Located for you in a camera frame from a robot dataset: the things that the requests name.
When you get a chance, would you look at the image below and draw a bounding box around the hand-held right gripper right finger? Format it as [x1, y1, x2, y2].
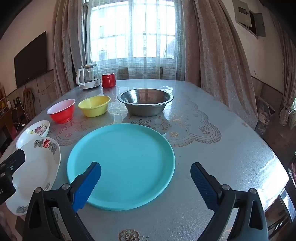
[190, 162, 270, 241]

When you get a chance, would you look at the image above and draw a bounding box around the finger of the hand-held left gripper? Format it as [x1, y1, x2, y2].
[0, 149, 26, 181]

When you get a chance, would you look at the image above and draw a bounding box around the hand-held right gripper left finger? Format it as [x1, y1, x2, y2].
[23, 161, 102, 241]

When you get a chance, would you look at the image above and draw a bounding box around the white oval plate red print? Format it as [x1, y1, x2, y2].
[5, 137, 61, 216]

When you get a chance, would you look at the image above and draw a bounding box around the small white floral plate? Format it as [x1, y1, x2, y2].
[16, 120, 50, 149]

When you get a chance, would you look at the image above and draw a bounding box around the teal round plate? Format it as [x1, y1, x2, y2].
[67, 123, 175, 211]

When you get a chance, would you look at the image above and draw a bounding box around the red plastic bowl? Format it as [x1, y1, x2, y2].
[47, 99, 76, 124]

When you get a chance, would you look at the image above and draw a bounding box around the yellow plastic bowl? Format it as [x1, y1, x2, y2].
[78, 95, 111, 117]

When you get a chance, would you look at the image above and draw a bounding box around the stainless steel bowl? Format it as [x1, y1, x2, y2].
[117, 88, 174, 117]

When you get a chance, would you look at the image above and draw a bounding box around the wooden cabinet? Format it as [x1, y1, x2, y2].
[0, 109, 14, 149]

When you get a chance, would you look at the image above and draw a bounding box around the open shelf with ornaments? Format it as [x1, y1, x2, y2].
[0, 86, 8, 116]

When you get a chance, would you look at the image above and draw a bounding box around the patterned bag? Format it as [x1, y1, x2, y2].
[255, 96, 277, 137]

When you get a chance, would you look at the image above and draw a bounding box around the white glass kettle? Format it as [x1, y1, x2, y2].
[76, 62, 101, 90]

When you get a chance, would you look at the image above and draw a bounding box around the red mug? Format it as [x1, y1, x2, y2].
[102, 73, 116, 88]

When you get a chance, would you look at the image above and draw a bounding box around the tied beige curtain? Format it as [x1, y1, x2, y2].
[269, 9, 296, 127]

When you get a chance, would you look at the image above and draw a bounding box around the sheer white curtain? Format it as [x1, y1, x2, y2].
[89, 0, 185, 81]

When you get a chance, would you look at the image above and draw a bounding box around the black wall television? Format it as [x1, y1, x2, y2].
[14, 31, 48, 88]

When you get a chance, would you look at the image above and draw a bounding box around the grey wall electrical box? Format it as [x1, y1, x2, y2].
[232, 0, 266, 39]

